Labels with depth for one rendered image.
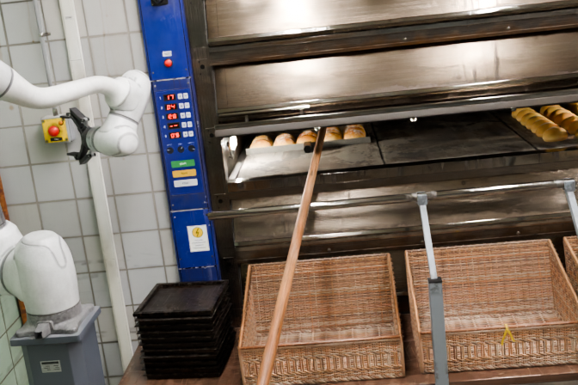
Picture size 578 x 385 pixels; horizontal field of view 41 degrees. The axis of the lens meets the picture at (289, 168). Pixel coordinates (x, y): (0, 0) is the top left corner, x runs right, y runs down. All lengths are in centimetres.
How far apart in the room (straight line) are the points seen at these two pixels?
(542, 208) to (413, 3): 91
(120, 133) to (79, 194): 67
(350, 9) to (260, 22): 33
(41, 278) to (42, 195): 91
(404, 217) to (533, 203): 49
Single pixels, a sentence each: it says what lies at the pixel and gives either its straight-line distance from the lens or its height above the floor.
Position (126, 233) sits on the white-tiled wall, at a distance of 314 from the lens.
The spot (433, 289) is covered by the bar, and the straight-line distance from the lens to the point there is 249.
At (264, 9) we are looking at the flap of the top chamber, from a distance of 290.
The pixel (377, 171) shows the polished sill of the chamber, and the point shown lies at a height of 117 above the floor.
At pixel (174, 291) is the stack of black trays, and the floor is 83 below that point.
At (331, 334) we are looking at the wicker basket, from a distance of 303.
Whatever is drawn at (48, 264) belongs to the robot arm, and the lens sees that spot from 232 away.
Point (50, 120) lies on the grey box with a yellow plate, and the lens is 303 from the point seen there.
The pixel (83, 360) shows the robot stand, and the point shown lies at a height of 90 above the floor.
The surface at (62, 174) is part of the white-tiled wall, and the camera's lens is 314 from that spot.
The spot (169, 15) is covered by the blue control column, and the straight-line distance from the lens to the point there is 291.
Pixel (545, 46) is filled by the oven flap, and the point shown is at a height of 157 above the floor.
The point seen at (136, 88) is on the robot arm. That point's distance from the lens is 257.
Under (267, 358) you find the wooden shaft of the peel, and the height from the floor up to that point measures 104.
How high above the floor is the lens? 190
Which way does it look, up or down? 13 degrees down
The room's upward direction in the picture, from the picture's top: 6 degrees counter-clockwise
